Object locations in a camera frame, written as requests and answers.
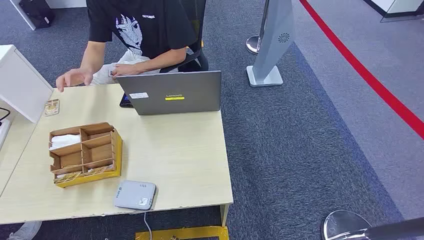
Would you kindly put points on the person's right hand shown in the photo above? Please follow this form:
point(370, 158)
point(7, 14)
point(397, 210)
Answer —
point(76, 76)

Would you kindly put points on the person's left hand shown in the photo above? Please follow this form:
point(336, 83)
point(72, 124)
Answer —
point(127, 69)

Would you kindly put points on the white ID card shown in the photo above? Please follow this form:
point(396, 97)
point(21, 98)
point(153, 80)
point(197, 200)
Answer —
point(111, 73)

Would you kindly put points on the wooden compartment organizer box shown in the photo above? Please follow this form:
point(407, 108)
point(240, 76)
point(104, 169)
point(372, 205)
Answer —
point(97, 154)

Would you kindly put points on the gold patterned key card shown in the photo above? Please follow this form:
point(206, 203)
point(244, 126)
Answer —
point(98, 169)
point(68, 177)
point(52, 107)

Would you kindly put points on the person's left forearm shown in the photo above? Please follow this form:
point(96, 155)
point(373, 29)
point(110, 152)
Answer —
point(162, 59)

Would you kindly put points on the person's right forearm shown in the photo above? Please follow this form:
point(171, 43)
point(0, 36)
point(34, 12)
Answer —
point(92, 56)

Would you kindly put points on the person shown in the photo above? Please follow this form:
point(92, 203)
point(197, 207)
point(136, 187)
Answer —
point(155, 30)

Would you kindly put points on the grey card reader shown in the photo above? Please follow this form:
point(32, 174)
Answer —
point(134, 195)

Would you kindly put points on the white cabinet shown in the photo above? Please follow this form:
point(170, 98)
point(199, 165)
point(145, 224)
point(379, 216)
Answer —
point(20, 82)

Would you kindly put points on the grey laptop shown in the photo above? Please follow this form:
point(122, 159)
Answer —
point(185, 89)

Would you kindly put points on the black office chair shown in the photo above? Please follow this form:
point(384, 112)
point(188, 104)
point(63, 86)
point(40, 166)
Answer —
point(200, 61)

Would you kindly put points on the white furniture panel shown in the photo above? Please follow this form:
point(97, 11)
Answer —
point(66, 3)

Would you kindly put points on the black bag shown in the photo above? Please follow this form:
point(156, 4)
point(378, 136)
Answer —
point(36, 13)

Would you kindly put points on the white power strip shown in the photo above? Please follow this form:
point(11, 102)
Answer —
point(4, 132)

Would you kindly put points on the grey kiosk stand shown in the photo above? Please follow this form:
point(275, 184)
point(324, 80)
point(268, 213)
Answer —
point(271, 43)

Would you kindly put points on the grey shoe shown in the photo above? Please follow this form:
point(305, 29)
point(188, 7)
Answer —
point(26, 230)

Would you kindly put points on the small gold floor scrap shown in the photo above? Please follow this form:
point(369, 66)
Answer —
point(173, 237)

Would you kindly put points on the yellow floor tape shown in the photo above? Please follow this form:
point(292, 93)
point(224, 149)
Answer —
point(192, 232)

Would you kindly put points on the white desk leg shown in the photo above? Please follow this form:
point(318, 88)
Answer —
point(224, 215)

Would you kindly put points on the red floor tape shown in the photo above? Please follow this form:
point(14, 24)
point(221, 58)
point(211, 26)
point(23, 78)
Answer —
point(364, 74)

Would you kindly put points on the white furniture post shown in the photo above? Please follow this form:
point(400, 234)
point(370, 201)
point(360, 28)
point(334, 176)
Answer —
point(23, 15)

